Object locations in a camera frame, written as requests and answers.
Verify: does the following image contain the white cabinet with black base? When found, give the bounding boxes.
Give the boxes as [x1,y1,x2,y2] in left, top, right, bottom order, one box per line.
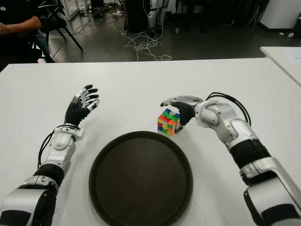
[260,0,301,32]

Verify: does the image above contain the tangled white floor cable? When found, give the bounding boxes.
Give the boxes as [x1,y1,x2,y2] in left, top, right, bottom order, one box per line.
[112,14,173,62]

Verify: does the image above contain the dark brown round plate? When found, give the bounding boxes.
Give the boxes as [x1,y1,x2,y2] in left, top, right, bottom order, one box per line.
[88,131,194,226]

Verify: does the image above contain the standing humanoid robot legs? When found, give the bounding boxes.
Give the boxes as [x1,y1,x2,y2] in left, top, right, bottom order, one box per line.
[147,0,170,33]

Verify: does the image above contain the seated person in black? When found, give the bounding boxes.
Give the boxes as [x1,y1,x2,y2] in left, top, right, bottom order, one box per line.
[0,0,56,64]

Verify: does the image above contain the tall black box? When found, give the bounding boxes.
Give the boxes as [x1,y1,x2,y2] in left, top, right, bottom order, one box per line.
[125,0,151,33]

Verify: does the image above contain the white side table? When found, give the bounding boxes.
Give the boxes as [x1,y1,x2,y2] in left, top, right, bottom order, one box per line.
[260,46,301,87]

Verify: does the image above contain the person's bare forearm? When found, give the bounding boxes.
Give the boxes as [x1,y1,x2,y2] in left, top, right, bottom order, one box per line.
[0,15,43,36]

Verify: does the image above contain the glass display cabinet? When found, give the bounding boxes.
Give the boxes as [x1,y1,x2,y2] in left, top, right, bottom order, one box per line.
[60,0,91,21]

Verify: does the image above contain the black folding chair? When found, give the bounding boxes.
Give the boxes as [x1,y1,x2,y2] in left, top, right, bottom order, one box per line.
[37,0,83,63]

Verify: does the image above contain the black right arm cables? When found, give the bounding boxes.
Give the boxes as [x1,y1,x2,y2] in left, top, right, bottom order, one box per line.
[206,92,252,127]

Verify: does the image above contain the multicoloured Rubik's cube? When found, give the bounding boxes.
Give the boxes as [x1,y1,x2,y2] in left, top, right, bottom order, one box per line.
[157,108,181,137]

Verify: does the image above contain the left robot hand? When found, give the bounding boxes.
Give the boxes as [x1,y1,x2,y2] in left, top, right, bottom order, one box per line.
[64,84,101,126]

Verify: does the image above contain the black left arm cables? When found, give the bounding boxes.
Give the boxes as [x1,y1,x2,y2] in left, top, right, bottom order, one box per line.
[37,124,80,170]

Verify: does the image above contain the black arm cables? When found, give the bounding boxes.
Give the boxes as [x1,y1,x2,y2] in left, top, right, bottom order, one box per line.
[206,92,252,127]
[37,124,80,170]

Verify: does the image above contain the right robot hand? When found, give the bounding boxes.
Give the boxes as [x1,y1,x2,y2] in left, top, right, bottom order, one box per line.
[160,95,205,134]

